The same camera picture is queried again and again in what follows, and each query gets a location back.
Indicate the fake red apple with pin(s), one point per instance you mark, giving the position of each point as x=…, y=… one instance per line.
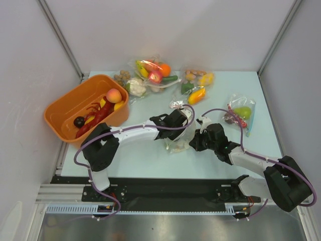
x=155, y=77

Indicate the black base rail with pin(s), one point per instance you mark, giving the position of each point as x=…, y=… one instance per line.
x=165, y=195

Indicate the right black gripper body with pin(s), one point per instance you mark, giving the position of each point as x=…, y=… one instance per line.
x=200, y=141

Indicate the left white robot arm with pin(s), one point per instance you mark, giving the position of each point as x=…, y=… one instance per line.
x=100, y=147

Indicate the fake yellow banana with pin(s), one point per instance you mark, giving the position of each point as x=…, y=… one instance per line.
x=142, y=71

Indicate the fake green bell pepper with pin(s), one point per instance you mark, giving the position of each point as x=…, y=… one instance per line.
x=187, y=88

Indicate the fake dark plum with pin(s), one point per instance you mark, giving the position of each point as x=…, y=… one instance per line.
x=79, y=121

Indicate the fake yellow bell pepper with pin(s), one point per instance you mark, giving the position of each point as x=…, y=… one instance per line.
x=206, y=79

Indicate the fake peach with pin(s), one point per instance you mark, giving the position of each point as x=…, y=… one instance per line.
x=114, y=96

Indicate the zip bag with peppers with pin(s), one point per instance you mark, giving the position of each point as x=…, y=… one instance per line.
x=191, y=75

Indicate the zip bag with mixed fruit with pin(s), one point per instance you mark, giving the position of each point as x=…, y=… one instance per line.
x=150, y=64

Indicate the bag of fake nuts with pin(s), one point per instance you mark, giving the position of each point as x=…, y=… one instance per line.
x=122, y=77

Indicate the orange plastic bin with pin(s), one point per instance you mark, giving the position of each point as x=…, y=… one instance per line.
x=60, y=114

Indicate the fake yellow lemon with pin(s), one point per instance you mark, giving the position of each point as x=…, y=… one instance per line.
x=118, y=105

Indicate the zip bag with pear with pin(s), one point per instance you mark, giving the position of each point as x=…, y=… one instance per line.
x=230, y=118

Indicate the clear zip bag with lobster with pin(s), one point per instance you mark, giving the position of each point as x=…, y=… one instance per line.
x=181, y=143

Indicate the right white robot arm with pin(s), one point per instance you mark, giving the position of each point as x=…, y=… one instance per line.
x=280, y=180

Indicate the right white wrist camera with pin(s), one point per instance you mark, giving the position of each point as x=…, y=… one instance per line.
x=204, y=123

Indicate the fake green cucumber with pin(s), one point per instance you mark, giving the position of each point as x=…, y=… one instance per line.
x=170, y=78

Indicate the red plastic lobster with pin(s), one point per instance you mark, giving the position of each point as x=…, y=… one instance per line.
x=99, y=115

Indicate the fake green pear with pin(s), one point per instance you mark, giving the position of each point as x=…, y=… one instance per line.
x=243, y=112

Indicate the fake orange yellow pepper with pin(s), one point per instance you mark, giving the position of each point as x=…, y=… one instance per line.
x=197, y=96

